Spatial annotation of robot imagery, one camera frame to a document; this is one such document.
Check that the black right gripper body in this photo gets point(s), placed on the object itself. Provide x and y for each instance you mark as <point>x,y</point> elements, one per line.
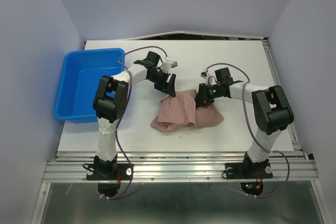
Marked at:
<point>208,92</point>

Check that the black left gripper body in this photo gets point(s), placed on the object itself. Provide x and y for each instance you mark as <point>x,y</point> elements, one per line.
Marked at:
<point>159,78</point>

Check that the pink pleated skirt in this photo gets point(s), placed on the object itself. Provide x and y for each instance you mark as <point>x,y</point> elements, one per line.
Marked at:
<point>181,111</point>

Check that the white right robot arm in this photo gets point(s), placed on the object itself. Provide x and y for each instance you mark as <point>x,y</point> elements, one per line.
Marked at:
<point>272,113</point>

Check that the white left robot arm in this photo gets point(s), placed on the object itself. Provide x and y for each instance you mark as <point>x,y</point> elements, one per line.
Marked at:
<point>112,98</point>

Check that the blue plastic bin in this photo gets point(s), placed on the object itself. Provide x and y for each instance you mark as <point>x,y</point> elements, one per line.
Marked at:
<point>79,79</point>

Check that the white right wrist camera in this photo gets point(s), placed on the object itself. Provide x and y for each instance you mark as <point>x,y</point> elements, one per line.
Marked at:
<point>209,79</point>

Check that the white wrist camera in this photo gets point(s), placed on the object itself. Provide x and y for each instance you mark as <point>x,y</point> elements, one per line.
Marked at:
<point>167,66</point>
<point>209,79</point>

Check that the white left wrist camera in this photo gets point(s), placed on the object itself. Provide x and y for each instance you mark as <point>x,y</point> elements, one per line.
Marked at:
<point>167,66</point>

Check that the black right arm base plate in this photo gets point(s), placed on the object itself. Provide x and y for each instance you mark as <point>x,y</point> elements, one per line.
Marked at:
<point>247,172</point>

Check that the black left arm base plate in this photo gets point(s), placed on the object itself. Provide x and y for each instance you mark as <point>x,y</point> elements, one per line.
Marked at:
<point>124,172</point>

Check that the aluminium table frame rail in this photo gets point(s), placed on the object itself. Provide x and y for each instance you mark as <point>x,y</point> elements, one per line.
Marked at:
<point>178,176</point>

